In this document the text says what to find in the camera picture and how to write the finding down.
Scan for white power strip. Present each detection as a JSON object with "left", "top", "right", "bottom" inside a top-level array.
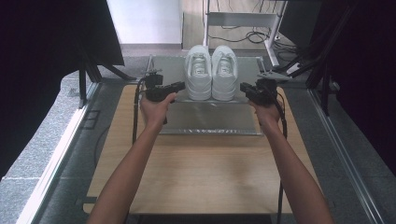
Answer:
[{"left": 285, "top": 63, "right": 302, "bottom": 75}]

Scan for person's right hand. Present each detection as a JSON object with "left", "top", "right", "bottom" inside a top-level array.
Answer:
[{"left": 248, "top": 100, "right": 282, "bottom": 127}]

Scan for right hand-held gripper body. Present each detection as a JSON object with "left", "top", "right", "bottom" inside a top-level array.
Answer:
[{"left": 248, "top": 70, "right": 292, "bottom": 107}]

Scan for black metal stand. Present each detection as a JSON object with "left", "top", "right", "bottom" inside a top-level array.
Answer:
[
  {"left": 77, "top": 46, "right": 138, "bottom": 110},
  {"left": 270, "top": 18, "right": 332, "bottom": 117}
]

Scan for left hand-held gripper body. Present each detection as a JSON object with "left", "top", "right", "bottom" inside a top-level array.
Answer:
[{"left": 143, "top": 70, "right": 169, "bottom": 103}]

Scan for white sneaker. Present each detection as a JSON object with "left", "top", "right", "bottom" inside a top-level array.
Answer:
[
  {"left": 211, "top": 44, "right": 239, "bottom": 102},
  {"left": 184, "top": 44, "right": 214, "bottom": 102}
]

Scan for dark curtain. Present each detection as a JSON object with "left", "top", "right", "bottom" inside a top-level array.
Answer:
[
  {"left": 306, "top": 0, "right": 396, "bottom": 176},
  {"left": 0, "top": 0, "right": 126, "bottom": 180}
]

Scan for black floor cables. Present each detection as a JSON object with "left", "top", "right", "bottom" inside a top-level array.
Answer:
[{"left": 207, "top": 25, "right": 302, "bottom": 54}]

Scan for aluminium rail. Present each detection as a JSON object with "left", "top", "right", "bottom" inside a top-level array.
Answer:
[
  {"left": 14, "top": 82, "right": 101, "bottom": 224},
  {"left": 307, "top": 88, "right": 389, "bottom": 224}
]

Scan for person's left hand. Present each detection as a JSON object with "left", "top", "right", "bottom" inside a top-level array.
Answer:
[{"left": 139, "top": 92, "right": 177, "bottom": 126}]

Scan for white desk frame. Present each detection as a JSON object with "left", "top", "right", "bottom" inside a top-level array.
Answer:
[{"left": 201, "top": 0, "right": 288, "bottom": 68}]

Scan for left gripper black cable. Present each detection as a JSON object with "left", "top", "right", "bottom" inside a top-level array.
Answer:
[{"left": 132, "top": 77, "right": 148, "bottom": 145}]

